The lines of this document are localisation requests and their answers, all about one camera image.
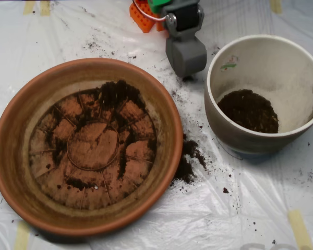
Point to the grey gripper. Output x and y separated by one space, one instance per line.
187 73

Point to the dark soil pile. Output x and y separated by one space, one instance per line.
120 93

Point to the orange honeycomb robot base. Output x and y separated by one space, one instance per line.
143 18

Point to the white ceramic pot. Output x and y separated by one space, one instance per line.
276 65

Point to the spilled soil heap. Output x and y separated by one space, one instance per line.
187 166

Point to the small dark brown food crumb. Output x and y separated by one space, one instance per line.
225 190

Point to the terracotta plant saucer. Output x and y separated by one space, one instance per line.
13 156

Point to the beige masking tape strip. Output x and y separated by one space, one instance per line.
28 7
21 237
45 9
275 6
300 229

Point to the clear plastic cover sheet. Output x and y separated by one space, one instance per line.
224 221

